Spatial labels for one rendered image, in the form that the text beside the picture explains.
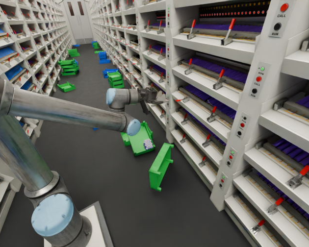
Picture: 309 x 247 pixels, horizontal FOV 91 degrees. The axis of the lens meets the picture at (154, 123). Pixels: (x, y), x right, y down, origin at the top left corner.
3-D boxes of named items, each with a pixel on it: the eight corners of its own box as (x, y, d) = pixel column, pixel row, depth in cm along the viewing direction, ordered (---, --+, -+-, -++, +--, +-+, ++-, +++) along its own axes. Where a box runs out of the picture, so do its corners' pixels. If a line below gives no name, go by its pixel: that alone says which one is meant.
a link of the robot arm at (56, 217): (52, 256, 65) (31, 239, 55) (44, 224, 76) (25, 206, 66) (87, 228, 73) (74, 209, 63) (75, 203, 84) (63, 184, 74)
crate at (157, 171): (150, 187, 112) (160, 191, 110) (148, 170, 101) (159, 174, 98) (164, 159, 135) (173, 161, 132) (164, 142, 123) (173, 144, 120)
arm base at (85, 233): (59, 271, 68) (49, 264, 63) (49, 235, 80) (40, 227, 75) (98, 236, 78) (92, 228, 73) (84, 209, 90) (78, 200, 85)
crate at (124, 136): (125, 146, 150) (123, 140, 145) (120, 135, 166) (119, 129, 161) (153, 138, 158) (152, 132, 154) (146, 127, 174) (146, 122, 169)
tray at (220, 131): (227, 145, 76) (227, 132, 70) (172, 98, 122) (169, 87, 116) (260, 126, 78) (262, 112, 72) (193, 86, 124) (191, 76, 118)
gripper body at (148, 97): (159, 91, 89) (139, 90, 84) (156, 105, 93) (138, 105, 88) (154, 87, 95) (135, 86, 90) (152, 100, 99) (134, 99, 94)
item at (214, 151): (219, 169, 87) (218, 156, 78) (171, 117, 134) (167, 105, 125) (248, 152, 89) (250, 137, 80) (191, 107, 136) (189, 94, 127)
